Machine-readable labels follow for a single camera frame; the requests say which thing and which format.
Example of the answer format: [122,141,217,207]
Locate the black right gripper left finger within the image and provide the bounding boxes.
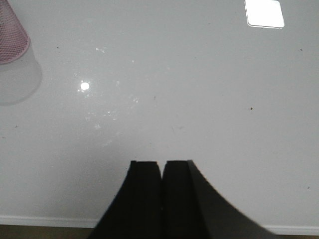
[88,161,162,239]

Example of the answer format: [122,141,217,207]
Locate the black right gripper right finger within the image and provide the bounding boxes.
[162,160,278,239]

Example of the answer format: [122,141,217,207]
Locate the pink mesh pen holder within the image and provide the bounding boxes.
[0,0,30,64]

